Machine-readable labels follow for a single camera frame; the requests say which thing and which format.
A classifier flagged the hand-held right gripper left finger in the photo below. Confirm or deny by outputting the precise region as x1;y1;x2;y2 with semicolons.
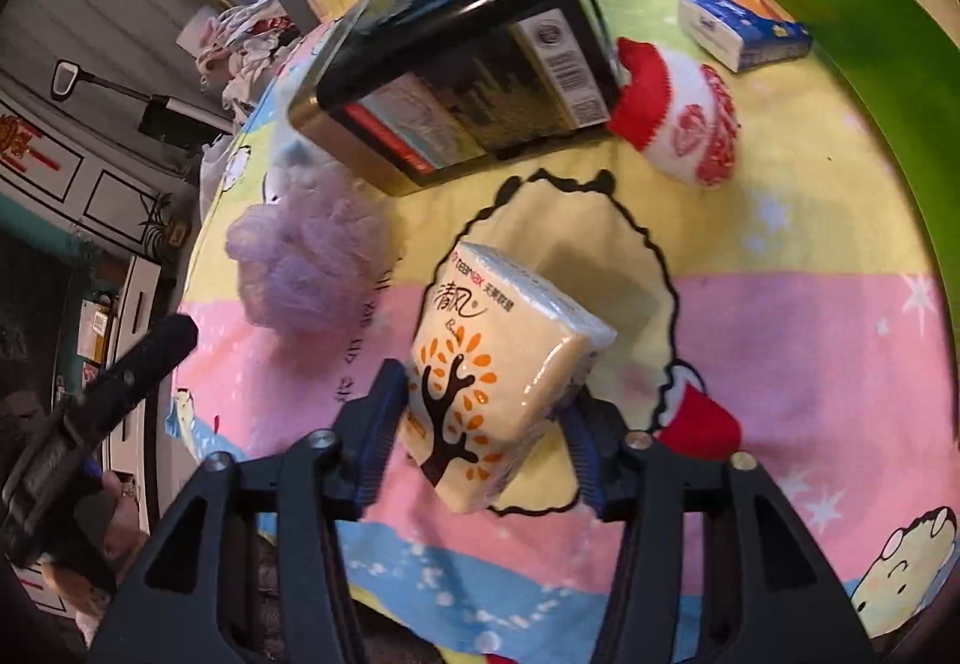
88;358;410;664

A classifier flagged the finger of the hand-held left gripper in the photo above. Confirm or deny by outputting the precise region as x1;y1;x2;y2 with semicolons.
90;315;200;411

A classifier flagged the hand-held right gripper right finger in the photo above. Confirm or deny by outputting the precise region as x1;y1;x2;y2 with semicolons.
559;397;875;664

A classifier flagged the cream tissue pack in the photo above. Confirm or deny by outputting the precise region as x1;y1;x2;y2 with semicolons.
396;242;617;515

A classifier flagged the purple plush toy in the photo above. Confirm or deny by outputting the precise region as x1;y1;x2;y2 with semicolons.
225;180;398;341

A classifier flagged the white red plush toy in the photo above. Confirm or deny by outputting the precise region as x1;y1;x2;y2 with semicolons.
606;37;742;192

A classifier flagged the blue tissue pack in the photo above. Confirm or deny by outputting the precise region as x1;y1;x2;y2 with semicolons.
679;0;813;74

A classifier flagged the green box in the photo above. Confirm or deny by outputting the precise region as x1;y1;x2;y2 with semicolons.
761;0;960;335

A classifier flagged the person's left hand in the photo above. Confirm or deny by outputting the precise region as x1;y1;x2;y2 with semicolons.
41;469;151;624

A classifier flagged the white cabinet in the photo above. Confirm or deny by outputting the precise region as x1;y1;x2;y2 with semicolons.
0;86;196;260

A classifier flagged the pile of clothes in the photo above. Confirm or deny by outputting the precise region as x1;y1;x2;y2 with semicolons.
178;0;301;110

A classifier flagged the black long-handled tool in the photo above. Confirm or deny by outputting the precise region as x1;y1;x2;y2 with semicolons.
51;59;233;147

